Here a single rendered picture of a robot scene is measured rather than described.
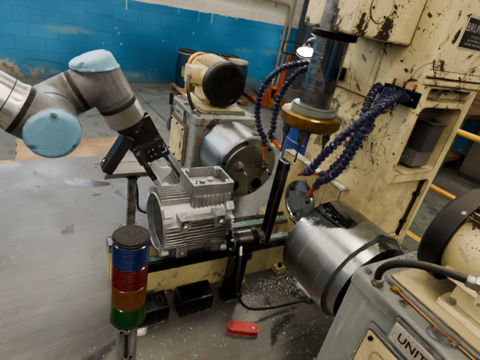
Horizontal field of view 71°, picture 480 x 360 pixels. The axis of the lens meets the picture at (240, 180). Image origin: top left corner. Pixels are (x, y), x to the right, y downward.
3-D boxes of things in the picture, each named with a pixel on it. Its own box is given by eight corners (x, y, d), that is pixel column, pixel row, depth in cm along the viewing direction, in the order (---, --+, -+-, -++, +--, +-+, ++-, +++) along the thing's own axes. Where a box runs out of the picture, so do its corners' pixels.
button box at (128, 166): (156, 176, 117) (154, 161, 118) (162, 171, 111) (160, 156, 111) (103, 179, 109) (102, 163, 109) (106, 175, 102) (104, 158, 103)
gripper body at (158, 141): (171, 156, 88) (151, 117, 80) (142, 172, 86) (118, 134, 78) (163, 143, 93) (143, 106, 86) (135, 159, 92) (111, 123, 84)
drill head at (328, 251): (320, 246, 113) (343, 181, 102) (426, 350, 83) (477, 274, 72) (257, 259, 101) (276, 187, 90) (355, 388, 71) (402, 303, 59)
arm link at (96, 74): (62, 60, 74) (105, 41, 75) (94, 108, 81) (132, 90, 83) (65, 71, 66) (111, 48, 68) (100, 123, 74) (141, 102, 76)
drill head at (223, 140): (232, 159, 163) (242, 109, 152) (273, 198, 136) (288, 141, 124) (183, 161, 151) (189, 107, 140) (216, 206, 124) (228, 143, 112)
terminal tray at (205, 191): (215, 186, 104) (218, 165, 100) (231, 204, 96) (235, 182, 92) (177, 190, 98) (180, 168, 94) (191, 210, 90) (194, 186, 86)
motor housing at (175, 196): (203, 219, 114) (211, 169, 105) (228, 256, 100) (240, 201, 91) (143, 228, 104) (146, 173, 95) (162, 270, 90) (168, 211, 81)
